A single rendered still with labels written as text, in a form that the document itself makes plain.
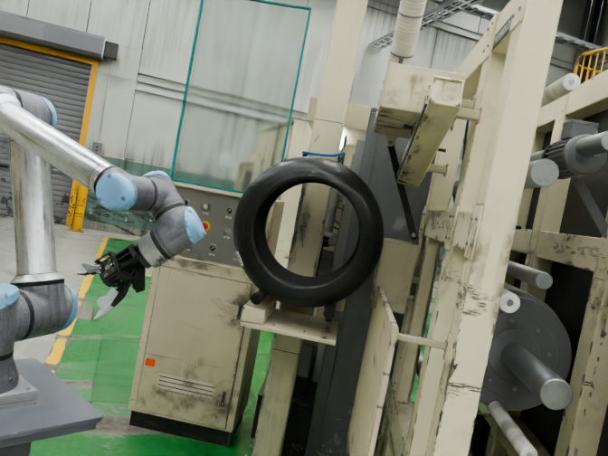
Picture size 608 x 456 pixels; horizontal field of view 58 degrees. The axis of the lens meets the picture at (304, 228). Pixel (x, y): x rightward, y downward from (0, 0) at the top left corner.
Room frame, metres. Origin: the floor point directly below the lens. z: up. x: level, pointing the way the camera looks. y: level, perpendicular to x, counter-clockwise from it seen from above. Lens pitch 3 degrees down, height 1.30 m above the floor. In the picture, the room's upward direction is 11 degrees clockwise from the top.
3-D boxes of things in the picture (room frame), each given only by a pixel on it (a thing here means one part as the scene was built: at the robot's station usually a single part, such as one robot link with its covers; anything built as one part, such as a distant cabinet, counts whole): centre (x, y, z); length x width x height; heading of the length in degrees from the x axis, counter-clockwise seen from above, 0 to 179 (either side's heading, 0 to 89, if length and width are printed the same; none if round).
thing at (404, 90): (2.06, -0.31, 1.71); 0.61 x 0.25 x 0.15; 176
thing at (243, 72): (2.73, 0.43, 1.75); 0.55 x 0.02 x 0.95; 86
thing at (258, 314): (2.22, 0.11, 0.84); 0.36 x 0.09 x 0.06; 176
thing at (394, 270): (2.40, -0.42, 1.05); 0.20 x 0.15 x 0.30; 176
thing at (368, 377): (1.95, -0.34, 0.65); 0.90 x 0.02 x 0.70; 176
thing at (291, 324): (2.21, -0.03, 0.80); 0.37 x 0.36 x 0.02; 86
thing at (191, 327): (2.89, 0.43, 0.63); 0.56 x 0.41 x 1.27; 86
